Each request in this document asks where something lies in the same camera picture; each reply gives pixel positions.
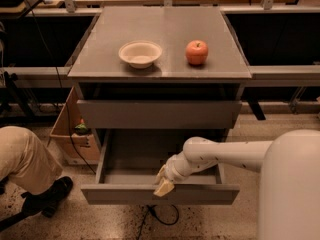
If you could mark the green toy in box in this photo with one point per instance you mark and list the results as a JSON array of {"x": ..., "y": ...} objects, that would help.
[{"x": 81, "y": 128}]

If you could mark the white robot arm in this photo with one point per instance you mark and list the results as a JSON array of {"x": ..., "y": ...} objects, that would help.
[{"x": 289, "y": 189}]

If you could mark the person leg beige trousers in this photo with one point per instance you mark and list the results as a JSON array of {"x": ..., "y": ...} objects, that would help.
[{"x": 26, "y": 161}]

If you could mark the black chair leg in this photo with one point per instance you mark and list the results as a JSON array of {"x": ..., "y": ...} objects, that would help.
[{"x": 12, "y": 220}]

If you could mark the grey top drawer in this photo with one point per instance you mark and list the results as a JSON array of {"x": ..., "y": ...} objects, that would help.
[{"x": 151, "y": 114}]

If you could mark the cardboard box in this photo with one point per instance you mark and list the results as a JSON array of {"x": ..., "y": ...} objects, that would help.
[{"x": 76, "y": 149}]

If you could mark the grey drawer cabinet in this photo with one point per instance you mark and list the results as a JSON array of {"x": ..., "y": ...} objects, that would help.
[{"x": 99, "y": 73}]

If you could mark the white paper bowl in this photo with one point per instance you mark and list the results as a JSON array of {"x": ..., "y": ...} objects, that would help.
[{"x": 140, "y": 54}]

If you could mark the black shoe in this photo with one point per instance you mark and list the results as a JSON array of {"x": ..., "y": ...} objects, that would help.
[{"x": 47, "y": 202}]

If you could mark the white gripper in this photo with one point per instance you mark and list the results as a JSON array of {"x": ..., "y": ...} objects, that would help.
[{"x": 172, "y": 171}]

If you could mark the red apple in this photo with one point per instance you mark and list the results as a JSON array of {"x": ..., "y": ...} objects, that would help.
[{"x": 196, "y": 52}]

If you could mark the grey drawer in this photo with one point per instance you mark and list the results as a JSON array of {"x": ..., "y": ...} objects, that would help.
[
  {"x": 130, "y": 160},
  {"x": 151, "y": 114}
]

